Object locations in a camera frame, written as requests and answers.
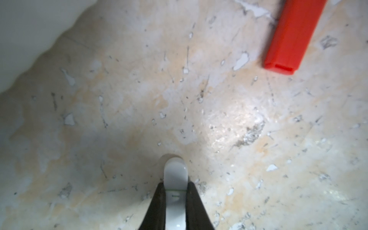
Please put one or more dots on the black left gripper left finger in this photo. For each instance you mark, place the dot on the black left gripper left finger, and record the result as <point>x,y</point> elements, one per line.
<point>156,213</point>

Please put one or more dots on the white usb drive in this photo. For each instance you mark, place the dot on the white usb drive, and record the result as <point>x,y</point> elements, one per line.
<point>175,183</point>

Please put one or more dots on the white storage box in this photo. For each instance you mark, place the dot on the white storage box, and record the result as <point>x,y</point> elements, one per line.
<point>29,28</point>

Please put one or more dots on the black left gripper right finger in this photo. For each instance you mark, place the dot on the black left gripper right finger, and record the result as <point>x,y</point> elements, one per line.
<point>196,215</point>

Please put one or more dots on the red rectangular usb drive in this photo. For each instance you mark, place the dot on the red rectangular usb drive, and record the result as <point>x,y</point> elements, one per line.
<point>298,20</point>

